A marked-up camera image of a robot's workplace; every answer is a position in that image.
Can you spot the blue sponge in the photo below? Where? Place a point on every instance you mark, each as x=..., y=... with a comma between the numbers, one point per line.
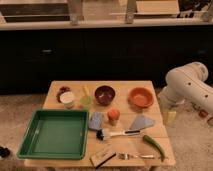
x=95, y=122

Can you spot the white cup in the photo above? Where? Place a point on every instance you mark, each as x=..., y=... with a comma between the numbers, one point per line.
x=67, y=99

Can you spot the wooden table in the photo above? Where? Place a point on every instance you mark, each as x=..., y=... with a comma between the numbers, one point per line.
x=122, y=144

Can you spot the dark red toy item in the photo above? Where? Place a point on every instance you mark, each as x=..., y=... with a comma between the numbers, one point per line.
x=62, y=90

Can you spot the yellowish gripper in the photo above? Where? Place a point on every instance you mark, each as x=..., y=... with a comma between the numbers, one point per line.
x=169, y=114

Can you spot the black object on floor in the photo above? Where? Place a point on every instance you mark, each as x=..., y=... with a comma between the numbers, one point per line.
x=4, y=152

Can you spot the orange bowl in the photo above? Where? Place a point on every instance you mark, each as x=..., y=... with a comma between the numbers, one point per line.
x=140, y=97

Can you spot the purple bowl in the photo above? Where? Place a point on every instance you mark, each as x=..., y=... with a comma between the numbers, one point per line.
x=104, y=95

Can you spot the wooden block with black edge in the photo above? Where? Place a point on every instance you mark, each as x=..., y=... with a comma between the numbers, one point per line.
x=101, y=157

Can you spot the grey blue towel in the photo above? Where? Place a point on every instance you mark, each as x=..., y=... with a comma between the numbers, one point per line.
x=141, y=122

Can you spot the orange toy fruit on stand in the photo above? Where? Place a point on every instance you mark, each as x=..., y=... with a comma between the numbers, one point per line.
x=113, y=116

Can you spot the silver fork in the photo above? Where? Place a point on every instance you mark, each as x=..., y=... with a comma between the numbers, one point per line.
x=126, y=156

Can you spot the green chili pepper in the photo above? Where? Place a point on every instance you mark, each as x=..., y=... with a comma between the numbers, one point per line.
x=156, y=145

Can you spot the green plastic tray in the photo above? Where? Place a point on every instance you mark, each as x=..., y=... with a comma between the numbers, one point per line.
x=55, y=134

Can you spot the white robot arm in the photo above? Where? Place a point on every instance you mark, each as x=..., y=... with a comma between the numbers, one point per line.
x=187, y=83

